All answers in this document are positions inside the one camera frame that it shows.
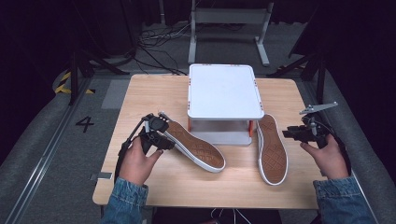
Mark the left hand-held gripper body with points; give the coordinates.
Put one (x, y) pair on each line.
(158, 124)

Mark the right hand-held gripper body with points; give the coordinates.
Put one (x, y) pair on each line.
(313, 129)

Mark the white canvas shoe brown sole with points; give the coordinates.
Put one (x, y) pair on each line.
(272, 152)
(199, 149)

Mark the white shoe rack orange posts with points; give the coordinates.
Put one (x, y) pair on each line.
(224, 91)

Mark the person's left hand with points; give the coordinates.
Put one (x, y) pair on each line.
(137, 165)

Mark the person's right hand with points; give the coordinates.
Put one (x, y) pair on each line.
(330, 158)

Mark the black metal stand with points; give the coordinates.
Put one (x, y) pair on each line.
(311, 68)
(81, 68)

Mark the grey tape strip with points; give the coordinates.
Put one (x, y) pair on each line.
(104, 175)

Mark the yellow black hazard tape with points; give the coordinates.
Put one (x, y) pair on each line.
(63, 85)

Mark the white metal stand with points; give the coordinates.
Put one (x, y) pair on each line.
(229, 18)

